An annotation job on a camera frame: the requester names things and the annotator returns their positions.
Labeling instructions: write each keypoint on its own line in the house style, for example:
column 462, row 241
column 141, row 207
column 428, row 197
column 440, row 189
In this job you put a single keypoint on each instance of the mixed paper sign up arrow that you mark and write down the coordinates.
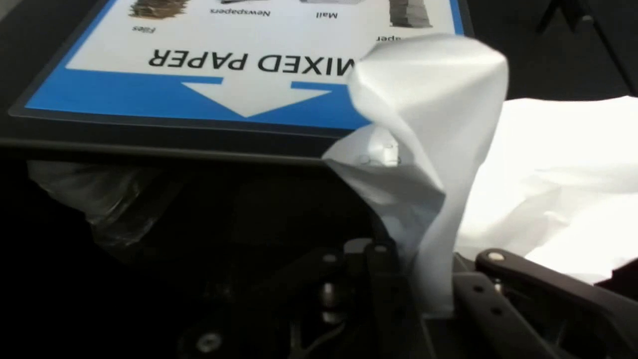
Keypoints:
column 221, row 66

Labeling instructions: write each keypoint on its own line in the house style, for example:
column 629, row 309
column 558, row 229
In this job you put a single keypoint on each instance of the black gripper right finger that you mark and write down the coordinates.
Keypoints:
column 532, row 311

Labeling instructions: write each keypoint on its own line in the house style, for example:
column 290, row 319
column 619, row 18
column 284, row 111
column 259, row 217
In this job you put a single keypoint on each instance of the large white paper sheet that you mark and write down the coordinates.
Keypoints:
column 432, row 131

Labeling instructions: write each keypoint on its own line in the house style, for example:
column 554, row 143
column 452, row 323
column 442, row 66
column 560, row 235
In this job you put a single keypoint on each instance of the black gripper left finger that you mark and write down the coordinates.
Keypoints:
column 372, row 305

